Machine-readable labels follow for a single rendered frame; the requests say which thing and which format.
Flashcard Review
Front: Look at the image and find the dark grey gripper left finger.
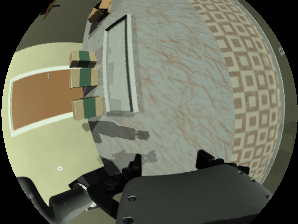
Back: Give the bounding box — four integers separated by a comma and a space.
86, 154, 142, 220

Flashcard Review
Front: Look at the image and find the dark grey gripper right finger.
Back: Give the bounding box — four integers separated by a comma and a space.
196, 149, 250, 175

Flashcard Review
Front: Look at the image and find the open brown cardboard box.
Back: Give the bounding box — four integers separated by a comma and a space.
88, 0, 113, 23

